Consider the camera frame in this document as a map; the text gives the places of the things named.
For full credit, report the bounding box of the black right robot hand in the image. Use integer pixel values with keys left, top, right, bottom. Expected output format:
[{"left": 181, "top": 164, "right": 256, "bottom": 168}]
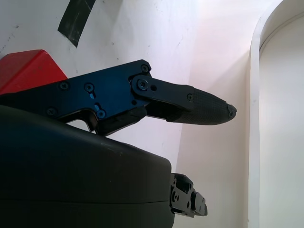
[{"left": 0, "top": 59, "right": 238, "bottom": 228}]

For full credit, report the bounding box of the small black block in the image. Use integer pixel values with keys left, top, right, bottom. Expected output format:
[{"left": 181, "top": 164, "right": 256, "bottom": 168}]
[{"left": 57, "top": 0, "right": 97, "bottom": 48}]

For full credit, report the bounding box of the red wooden cube block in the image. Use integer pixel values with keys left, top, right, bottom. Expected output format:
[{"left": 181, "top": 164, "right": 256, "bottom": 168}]
[{"left": 0, "top": 49, "right": 69, "bottom": 95}]

